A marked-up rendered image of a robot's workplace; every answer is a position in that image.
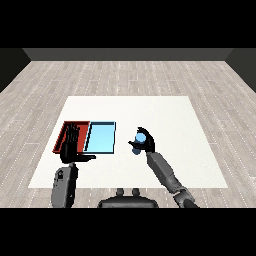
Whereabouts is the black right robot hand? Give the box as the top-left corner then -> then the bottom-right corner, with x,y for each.
128,126 -> 157,154

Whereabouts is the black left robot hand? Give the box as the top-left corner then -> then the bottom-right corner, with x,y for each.
59,123 -> 97,165

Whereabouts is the small blue can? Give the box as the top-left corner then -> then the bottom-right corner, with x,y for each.
131,132 -> 148,156

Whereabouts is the red shallow open box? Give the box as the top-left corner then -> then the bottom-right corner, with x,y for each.
52,120 -> 92,155

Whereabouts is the light blue shallow open box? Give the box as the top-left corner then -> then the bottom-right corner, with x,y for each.
82,121 -> 117,155

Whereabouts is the dark grey robot body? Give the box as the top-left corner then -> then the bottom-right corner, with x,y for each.
97,188 -> 160,209

